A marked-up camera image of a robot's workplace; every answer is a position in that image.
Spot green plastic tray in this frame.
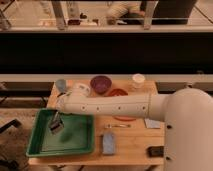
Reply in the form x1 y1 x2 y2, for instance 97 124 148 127
26 109 95 158

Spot grey brush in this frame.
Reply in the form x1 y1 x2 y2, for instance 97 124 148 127
49 112 64 134

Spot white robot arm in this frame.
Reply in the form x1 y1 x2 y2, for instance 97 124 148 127
56 83 213 171

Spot purple bowl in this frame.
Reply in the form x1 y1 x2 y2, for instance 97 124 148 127
90 75 112 94

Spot red bowl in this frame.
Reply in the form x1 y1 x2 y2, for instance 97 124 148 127
107 89 128 97

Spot white paper cup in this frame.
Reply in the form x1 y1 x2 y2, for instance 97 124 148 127
132 73 145 89

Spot orange carrot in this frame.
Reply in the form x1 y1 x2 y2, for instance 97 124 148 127
114 116 136 122

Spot blue cup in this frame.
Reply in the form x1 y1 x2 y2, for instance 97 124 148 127
55 79 66 93

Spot blue sponge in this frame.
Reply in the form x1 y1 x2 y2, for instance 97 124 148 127
102 132 116 155

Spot wooden table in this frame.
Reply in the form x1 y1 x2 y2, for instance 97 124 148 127
28 79 168 167

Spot grey cloth pad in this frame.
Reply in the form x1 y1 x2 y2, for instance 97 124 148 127
145 119 160 129

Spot person in background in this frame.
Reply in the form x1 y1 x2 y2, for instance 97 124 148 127
106 1 145 25

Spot black rectangular device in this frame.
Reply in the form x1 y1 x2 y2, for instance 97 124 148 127
147 146 164 157

